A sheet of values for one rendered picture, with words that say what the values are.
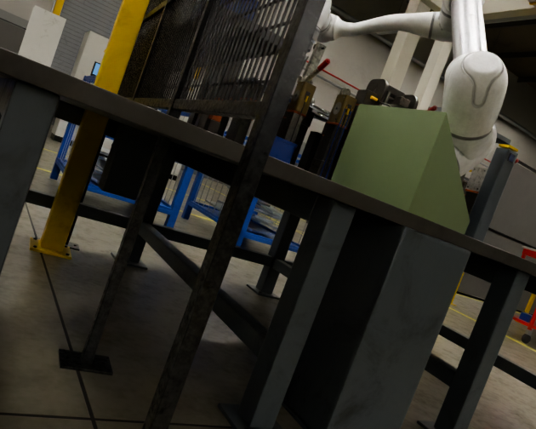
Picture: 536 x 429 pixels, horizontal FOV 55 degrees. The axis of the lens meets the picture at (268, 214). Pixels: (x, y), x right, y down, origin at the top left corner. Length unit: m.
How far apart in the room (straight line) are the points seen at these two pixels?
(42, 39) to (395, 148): 8.53
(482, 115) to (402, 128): 0.22
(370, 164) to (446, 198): 0.25
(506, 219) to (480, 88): 5.79
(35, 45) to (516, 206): 7.78
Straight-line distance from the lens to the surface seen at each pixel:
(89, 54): 9.81
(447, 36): 2.18
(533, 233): 7.82
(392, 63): 10.11
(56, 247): 2.51
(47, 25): 9.72
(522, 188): 7.38
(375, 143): 1.62
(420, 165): 1.47
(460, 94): 1.55
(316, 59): 2.09
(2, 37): 13.68
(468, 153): 1.66
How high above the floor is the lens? 0.65
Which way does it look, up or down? 4 degrees down
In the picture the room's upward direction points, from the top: 20 degrees clockwise
